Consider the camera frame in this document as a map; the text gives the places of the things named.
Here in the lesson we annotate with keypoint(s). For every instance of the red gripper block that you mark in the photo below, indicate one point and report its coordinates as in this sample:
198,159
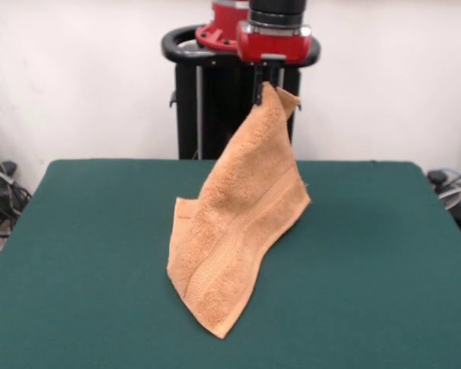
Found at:
276,46

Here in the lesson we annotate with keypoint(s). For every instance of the tan terry towel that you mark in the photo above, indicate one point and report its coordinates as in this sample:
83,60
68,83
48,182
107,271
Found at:
238,215

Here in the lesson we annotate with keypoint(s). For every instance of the black power adapter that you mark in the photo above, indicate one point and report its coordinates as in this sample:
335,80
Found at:
438,176
8,167

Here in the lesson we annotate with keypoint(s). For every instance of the dark green table cloth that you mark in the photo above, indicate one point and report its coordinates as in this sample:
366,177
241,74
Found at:
80,250

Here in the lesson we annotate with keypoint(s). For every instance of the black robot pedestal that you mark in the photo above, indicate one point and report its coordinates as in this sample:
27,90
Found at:
215,115

